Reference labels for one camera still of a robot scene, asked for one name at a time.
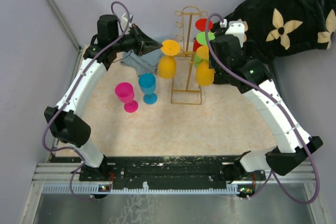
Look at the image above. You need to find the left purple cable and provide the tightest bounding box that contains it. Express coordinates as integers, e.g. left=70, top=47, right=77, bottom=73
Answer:
left=41, top=1, right=131, bottom=202

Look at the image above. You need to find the blue plastic wine glass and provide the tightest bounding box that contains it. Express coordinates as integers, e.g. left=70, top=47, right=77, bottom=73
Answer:
left=138, top=73, right=158, bottom=105

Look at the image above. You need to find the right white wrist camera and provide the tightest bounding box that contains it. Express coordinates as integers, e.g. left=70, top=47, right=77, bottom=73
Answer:
left=219, top=19, right=248, bottom=48

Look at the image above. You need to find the orange plastic wine glass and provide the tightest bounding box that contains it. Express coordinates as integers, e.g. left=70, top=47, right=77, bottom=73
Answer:
left=196, top=45, right=215, bottom=86
left=157, top=39, right=181, bottom=79

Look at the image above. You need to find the white slotted cable duct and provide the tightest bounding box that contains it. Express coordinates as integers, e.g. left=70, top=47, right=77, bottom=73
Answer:
left=41, top=182, right=254, bottom=195

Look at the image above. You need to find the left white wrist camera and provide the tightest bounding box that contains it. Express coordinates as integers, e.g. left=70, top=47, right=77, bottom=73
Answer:
left=121, top=13, right=133, bottom=30

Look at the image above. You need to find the black floral blanket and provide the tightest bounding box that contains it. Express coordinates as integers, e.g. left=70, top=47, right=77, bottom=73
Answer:
left=225, top=0, right=335, bottom=64

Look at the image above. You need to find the pink plastic wine glass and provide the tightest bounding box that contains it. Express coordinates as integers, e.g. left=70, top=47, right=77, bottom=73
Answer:
left=114, top=82, right=139, bottom=113

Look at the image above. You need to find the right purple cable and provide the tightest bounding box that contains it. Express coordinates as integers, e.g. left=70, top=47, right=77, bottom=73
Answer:
left=205, top=13, right=321, bottom=205

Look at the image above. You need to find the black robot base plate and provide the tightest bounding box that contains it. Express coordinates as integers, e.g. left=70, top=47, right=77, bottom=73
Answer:
left=79, top=155, right=266, bottom=190

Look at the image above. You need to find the grey folded cloth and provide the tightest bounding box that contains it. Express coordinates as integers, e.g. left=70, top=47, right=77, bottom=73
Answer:
left=121, top=49, right=164, bottom=76

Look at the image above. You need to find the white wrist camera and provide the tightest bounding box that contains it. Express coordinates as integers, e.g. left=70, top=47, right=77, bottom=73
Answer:
left=219, top=19, right=248, bottom=48
left=121, top=13, right=133, bottom=30

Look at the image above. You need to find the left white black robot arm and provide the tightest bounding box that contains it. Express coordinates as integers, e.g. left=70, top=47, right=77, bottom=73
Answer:
left=44, top=14, right=162, bottom=180

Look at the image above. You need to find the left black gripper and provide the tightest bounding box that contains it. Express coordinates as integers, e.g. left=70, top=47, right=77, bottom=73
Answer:
left=111, top=23, right=162, bottom=56

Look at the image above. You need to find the purple cable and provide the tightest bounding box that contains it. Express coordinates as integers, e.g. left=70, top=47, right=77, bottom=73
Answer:
left=41, top=1, right=131, bottom=202
left=205, top=13, right=321, bottom=205

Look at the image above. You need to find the gold wire glass rack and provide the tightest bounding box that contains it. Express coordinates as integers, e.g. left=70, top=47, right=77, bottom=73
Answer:
left=170, top=6, right=207, bottom=105

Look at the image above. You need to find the green plastic wine glass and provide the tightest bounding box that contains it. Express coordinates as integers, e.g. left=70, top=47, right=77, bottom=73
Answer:
left=193, top=31, right=209, bottom=68

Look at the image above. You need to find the aluminium frame rail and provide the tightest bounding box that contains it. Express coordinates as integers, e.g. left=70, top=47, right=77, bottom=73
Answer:
left=45, top=0, right=81, bottom=49

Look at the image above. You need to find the red plastic wine glass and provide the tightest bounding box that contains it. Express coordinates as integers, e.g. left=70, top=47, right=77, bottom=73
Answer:
left=193, top=18, right=207, bottom=52

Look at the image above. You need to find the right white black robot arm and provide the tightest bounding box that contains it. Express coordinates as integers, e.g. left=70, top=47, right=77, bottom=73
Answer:
left=206, top=34, right=323, bottom=180

